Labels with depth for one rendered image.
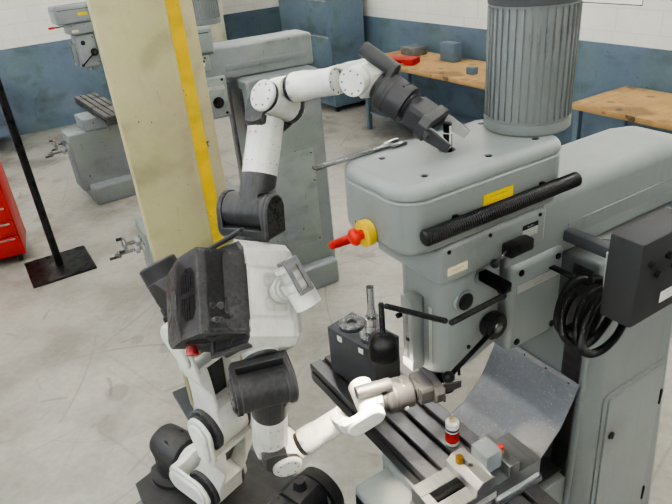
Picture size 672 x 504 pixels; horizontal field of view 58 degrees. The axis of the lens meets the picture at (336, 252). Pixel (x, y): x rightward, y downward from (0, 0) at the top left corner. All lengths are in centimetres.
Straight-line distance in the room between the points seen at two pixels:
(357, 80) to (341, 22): 732
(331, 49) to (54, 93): 421
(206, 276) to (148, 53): 160
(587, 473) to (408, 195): 126
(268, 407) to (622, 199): 106
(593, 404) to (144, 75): 215
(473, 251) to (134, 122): 186
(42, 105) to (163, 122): 738
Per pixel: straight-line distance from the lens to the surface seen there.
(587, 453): 212
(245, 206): 152
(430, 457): 189
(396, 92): 137
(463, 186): 127
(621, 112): 533
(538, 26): 142
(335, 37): 866
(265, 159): 153
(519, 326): 163
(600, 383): 195
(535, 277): 159
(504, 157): 135
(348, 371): 212
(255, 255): 147
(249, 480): 243
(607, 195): 172
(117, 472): 347
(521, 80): 144
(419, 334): 153
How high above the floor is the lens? 235
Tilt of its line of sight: 28 degrees down
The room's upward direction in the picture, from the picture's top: 5 degrees counter-clockwise
